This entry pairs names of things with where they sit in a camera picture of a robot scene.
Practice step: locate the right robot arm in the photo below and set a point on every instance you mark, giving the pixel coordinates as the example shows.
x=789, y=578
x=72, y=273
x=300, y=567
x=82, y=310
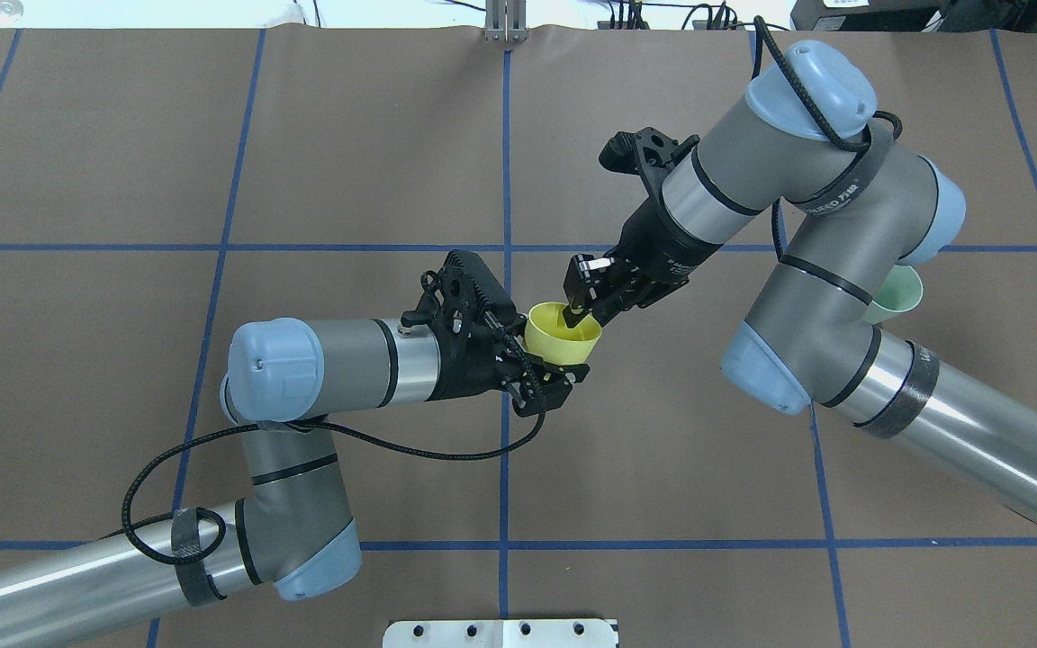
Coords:
x=809, y=132

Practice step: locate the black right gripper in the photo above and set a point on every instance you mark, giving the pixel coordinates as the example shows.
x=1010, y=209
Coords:
x=651, y=250

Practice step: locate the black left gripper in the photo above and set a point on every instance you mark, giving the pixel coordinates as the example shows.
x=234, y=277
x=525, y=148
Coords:
x=467, y=370

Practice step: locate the white pedestal column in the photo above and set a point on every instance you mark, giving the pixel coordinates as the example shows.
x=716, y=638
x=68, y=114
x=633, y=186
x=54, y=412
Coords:
x=545, y=632

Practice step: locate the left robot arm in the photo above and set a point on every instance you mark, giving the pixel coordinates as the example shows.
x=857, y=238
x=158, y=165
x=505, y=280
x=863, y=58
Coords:
x=296, y=531

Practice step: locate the green plastic cup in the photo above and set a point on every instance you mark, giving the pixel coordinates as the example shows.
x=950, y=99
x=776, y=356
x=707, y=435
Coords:
x=901, y=292

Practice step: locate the aluminium frame post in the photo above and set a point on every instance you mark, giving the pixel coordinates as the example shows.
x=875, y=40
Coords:
x=506, y=21

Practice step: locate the yellow plastic cup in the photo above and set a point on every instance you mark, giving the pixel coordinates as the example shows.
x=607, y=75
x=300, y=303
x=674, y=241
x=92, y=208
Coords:
x=548, y=336

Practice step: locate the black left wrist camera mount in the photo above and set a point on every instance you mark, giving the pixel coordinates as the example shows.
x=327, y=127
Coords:
x=463, y=288

